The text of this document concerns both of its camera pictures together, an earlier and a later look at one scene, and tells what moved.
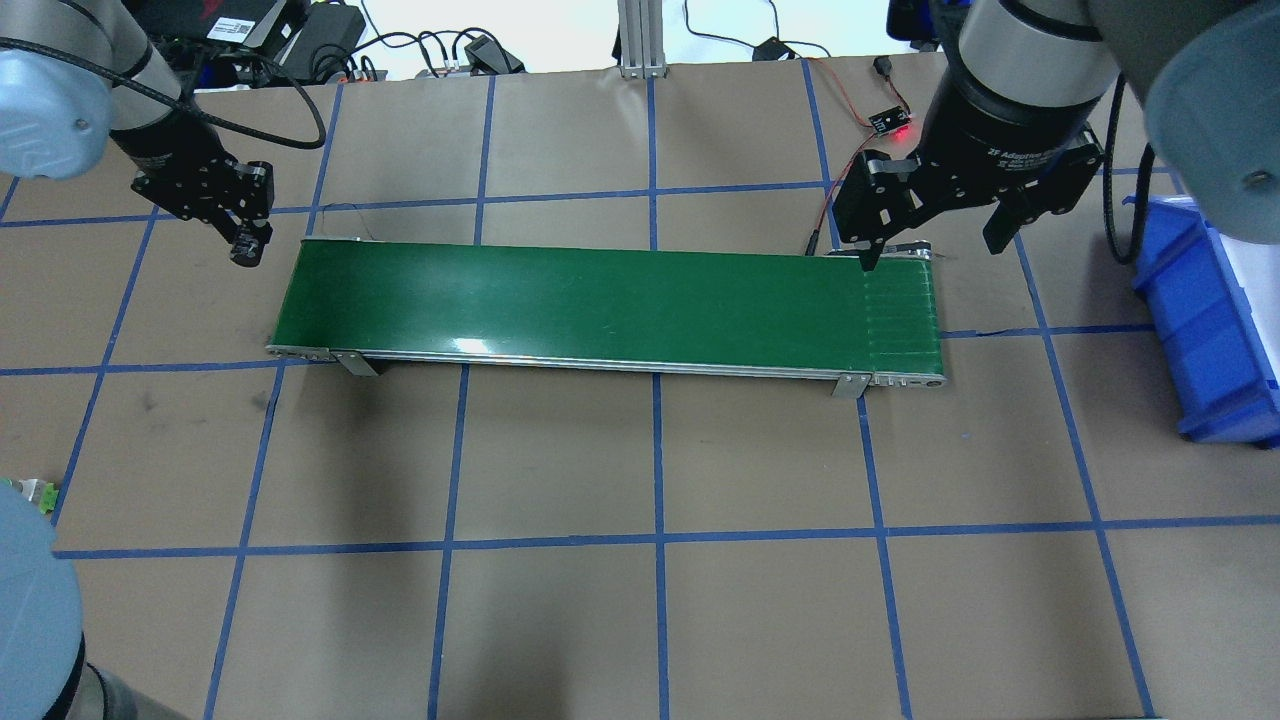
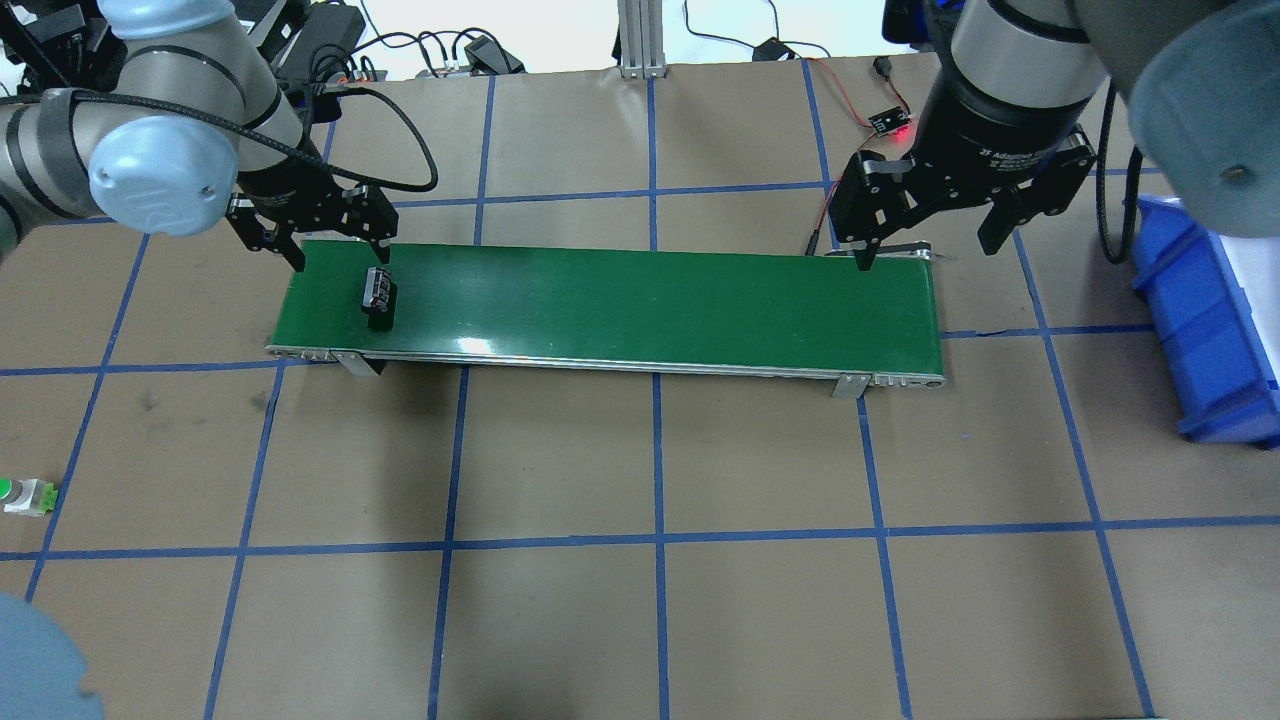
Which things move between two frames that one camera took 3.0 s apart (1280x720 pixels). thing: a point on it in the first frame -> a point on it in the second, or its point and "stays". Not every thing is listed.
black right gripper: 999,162 stays
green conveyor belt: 797,313 stays
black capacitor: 247,249 -> 379,298
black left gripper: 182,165 -> 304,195
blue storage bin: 1223,379 stays
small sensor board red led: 889,120 stays
